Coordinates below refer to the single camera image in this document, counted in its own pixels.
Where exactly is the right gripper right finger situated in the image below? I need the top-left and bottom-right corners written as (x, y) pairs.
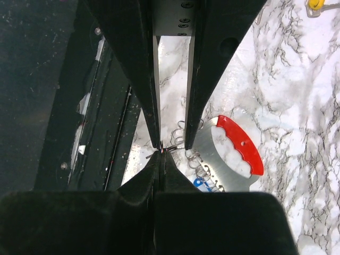
top-left (154, 151), bottom-right (298, 254)

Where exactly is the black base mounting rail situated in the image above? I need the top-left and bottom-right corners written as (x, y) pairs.
top-left (1, 1), bottom-right (140, 195)

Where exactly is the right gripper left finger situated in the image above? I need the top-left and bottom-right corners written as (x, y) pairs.
top-left (1, 152), bottom-right (162, 254)

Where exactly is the metal key organizer red handle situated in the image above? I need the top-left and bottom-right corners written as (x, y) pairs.
top-left (171, 115), bottom-right (265, 192)

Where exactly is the key with yellow tag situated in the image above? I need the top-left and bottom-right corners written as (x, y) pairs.
top-left (304, 0), bottom-right (339, 18)

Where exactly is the blue tagged key on organizer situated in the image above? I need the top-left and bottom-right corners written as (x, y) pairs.
top-left (193, 178), bottom-right (219, 192)

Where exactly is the key with black tag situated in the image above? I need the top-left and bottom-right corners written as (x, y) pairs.
top-left (146, 144), bottom-right (183, 162)

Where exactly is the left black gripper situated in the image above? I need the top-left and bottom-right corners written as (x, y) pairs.
top-left (86, 0), bottom-right (266, 150)

